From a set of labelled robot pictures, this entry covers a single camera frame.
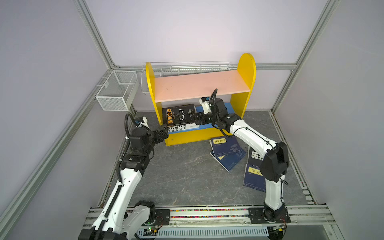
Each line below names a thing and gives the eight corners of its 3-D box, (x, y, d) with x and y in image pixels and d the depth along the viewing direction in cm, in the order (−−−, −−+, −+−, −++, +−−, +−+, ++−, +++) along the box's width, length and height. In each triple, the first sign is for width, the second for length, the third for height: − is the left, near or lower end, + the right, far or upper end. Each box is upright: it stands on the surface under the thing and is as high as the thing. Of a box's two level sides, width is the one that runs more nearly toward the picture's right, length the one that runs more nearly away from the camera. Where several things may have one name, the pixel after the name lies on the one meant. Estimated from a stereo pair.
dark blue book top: (213, 157, 97) (214, 153, 93) (209, 142, 104) (210, 138, 100) (240, 152, 99) (242, 148, 95) (234, 138, 106) (236, 134, 102)
